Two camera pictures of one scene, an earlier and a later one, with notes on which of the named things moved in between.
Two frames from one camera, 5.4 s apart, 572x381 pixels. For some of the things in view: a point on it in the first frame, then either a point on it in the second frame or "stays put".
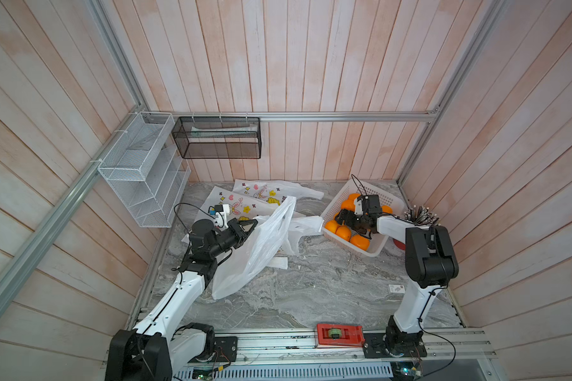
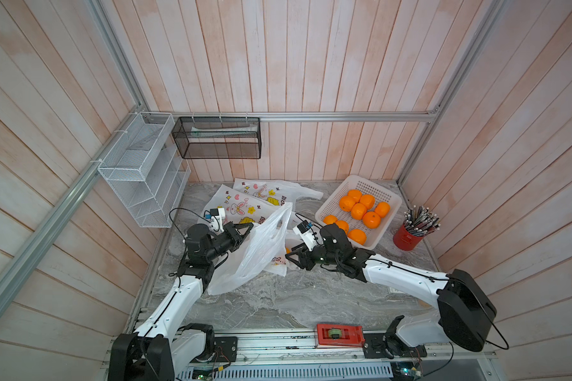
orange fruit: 386,209 → 346,203
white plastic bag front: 256,252 stays put
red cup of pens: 419,215 stays put
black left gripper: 236,227 stays put
